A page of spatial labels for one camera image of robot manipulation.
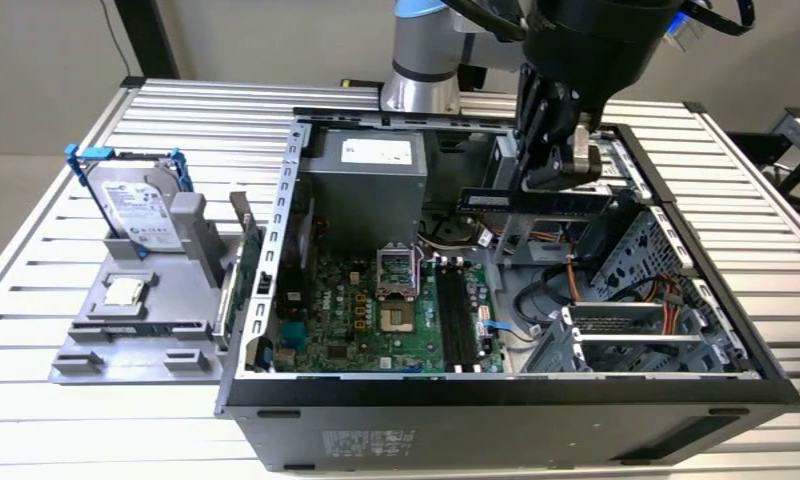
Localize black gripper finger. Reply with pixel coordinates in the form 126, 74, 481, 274
511, 63, 580, 194
561, 110, 606, 191

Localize dark RAM stick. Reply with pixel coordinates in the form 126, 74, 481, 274
455, 186, 616, 217
67, 323, 213, 340

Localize black RAM slot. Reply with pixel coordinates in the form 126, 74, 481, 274
450, 255, 473, 374
458, 255, 485, 374
442, 255, 465, 374
434, 255, 455, 374

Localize metal drive bay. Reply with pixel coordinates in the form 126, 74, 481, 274
482, 127, 644, 264

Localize perforated metal cage panel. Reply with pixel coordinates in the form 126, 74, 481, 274
586, 204, 702, 304

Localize grey power supply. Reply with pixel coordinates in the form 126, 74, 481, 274
297, 128, 430, 255

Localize metal socket cover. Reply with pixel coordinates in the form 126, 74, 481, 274
374, 246, 419, 297

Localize metal disk bay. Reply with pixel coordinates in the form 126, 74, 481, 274
523, 299, 753, 375

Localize CPU socket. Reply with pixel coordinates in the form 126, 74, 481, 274
375, 294, 419, 338

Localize green graphics card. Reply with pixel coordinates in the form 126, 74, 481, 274
215, 191, 269, 354

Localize green motherboard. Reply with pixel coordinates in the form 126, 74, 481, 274
265, 252, 507, 375

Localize black PC case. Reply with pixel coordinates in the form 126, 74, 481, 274
213, 106, 800, 474

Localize hard disk in blue carrier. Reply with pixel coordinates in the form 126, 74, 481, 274
62, 144, 195, 262

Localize grey parts rack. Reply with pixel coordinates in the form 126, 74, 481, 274
46, 192, 269, 389

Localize silver CPU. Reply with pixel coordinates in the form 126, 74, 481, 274
100, 279, 147, 308

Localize black camera cable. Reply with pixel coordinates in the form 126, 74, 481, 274
438, 0, 760, 42

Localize orange power wires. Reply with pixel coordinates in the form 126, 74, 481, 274
529, 227, 567, 247

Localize orange data wire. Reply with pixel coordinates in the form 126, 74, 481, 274
563, 252, 582, 305

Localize power wire bundle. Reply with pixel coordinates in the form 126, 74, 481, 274
414, 215, 507, 252

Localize black round data cable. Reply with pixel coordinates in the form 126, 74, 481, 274
510, 272, 573, 346

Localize red yellow wire bundle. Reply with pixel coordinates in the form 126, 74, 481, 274
642, 273, 686, 337

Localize black post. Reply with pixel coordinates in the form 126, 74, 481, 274
110, 0, 182, 81

